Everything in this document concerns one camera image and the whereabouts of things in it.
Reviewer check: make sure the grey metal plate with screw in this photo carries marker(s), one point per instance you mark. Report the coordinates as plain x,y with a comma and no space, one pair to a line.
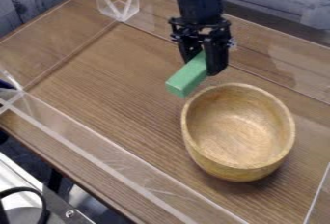
61,213

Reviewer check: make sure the clear acrylic corner bracket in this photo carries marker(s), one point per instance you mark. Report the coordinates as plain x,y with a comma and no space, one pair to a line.
119,10

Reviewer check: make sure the clear acrylic front barrier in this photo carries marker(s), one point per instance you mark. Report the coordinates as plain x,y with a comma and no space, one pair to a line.
125,182

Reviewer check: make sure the green rectangular block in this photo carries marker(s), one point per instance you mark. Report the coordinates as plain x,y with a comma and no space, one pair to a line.
188,77

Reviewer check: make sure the brown wooden bowl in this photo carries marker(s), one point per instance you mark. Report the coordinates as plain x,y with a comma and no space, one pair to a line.
237,131

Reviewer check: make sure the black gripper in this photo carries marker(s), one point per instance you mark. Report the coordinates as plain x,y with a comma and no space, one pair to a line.
201,30

